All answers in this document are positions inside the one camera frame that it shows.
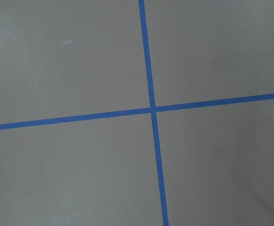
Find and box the blue tape line crosswise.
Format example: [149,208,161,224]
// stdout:
[0,93,274,130]

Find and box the blue tape line lengthwise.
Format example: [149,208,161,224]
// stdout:
[138,0,169,226]

